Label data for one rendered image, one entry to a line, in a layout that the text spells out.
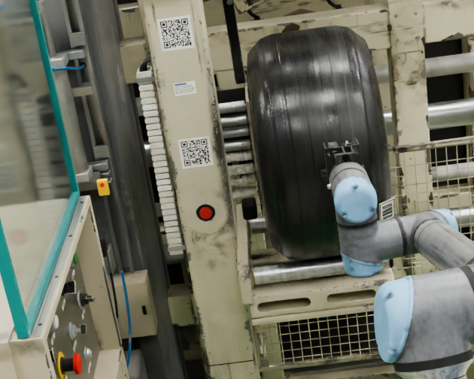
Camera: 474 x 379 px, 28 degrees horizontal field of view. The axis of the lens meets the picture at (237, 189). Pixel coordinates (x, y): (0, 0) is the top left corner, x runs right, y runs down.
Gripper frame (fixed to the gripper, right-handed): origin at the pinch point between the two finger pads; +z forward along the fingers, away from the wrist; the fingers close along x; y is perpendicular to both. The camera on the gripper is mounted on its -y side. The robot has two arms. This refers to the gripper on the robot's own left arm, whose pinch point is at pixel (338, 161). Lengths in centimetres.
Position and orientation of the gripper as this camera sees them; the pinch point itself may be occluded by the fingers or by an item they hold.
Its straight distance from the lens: 205.0
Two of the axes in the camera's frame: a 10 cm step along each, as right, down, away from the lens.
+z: 0.0, -3.0, 9.5
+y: -1.3, -9.4, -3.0
